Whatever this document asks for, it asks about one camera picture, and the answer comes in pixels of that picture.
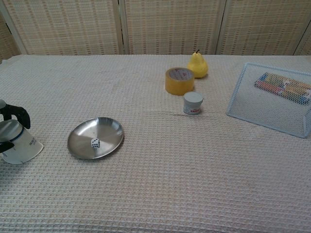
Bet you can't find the small grey round jar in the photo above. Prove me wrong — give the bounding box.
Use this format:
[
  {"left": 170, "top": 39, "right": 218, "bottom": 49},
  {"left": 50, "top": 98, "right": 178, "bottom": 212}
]
[{"left": 183, "top": 91, "right": 204, "bottom": 116}]

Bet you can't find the round metal plate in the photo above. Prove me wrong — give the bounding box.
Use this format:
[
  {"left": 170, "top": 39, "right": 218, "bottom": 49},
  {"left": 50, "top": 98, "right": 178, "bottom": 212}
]
[{"left": 67, "top": 116, "right": 125, "bottom": 160}]

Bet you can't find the yellow toy pear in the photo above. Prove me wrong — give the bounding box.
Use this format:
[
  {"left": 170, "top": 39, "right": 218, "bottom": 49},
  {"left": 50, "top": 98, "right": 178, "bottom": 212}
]
[{"left": 187, "top": 50, "right": 209, "bottom": 79}]

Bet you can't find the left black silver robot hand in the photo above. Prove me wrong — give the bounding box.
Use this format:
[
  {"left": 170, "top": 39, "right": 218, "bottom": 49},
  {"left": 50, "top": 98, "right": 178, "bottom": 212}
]
[{"left": 0, "top": 99, "right": 31, "bottom": 154}]

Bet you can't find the white paper cup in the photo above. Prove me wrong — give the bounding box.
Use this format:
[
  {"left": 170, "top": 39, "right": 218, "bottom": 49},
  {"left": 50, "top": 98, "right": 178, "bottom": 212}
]
[{"left": 0, "top": 118, "right": 45, "bottom": 165}]

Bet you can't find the white woven tablecloth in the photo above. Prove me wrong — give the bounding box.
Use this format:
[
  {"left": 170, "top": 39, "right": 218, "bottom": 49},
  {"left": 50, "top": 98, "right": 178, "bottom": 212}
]
[{"left": 0, "top": 54, "right": 311, "bottom": 233}]

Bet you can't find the light blue mesh basket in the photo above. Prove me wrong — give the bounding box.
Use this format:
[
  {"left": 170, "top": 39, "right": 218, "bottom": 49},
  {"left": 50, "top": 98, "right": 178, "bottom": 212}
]
[{"left": 225, "top": 62, "right": 311, "bottom": 139}]

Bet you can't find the yellowish packing tape roll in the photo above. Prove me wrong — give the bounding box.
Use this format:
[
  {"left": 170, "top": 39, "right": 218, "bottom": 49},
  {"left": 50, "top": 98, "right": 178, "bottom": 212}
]
[{"left": 165, "top": 67, "right": 195, "bottom": 96}]

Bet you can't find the bamboo folding screen panel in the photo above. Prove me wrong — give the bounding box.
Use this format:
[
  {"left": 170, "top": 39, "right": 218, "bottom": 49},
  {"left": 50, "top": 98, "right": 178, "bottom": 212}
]
[
  {"left": 293, "top": 26, "right": 311, "bottom": 56},
  {"left": 0, "top": 0, "right": 124, "bottom": 56},
  {"left": 0, "top": 7, "right": 25, "bottom": 64},
  {"left": 216, "top": 0, "right": 311, "bottom": 56},
  {"left": 120, "top": 0, "right": 225, "bottom": 56}
]

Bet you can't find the colourful snack packet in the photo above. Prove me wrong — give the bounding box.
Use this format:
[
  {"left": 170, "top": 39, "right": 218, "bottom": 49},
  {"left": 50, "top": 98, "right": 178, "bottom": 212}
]
[{"left": 254, "top": 72, "right": 311, "bottom": 105}]

